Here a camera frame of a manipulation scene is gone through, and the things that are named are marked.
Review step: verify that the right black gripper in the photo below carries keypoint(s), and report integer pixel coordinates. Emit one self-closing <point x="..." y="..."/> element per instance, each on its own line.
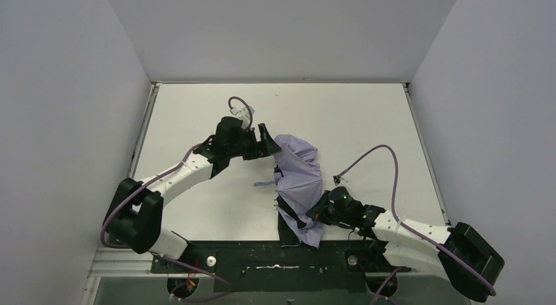
<point x="321" y="213"/>

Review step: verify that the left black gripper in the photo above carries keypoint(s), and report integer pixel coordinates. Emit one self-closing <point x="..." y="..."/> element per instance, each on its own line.
<point x="258" y="146"/>

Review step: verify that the lavender folding umbrella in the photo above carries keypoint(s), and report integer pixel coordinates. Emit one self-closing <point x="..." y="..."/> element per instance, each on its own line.
<point x="299" y="185"/>

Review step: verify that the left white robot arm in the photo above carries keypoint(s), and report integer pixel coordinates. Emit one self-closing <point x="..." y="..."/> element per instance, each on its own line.
<point x="135" y="215"/>

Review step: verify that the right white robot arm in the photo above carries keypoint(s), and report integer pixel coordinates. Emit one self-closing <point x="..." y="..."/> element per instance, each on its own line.
<point x="458" y="254"/>

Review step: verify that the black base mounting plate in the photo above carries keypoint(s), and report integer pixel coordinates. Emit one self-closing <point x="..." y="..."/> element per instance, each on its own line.
<point x="351" y="265"/>

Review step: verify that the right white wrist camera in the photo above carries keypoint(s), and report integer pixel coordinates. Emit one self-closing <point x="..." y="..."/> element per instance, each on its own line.
<point x="339" y="180"/>

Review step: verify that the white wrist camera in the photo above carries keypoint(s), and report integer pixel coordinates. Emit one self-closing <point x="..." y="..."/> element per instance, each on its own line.
<point x="243" y="114"/>
<point x="339" y="180"/>

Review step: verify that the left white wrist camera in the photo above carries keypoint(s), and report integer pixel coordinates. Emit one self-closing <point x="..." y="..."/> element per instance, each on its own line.
<point x="243" y="114"/>

